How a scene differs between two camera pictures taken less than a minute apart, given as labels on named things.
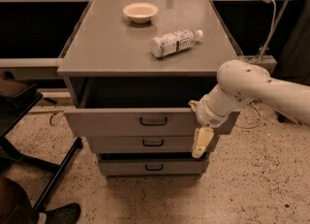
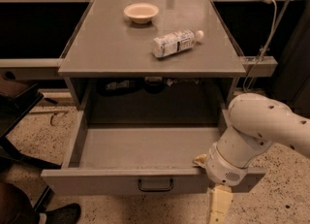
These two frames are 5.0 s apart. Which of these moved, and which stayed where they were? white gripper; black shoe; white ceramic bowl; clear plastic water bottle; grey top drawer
Moved: grey top drawer; white gripper
Stayed: clear plastic water bottle; white ceramic bowl; black shoe
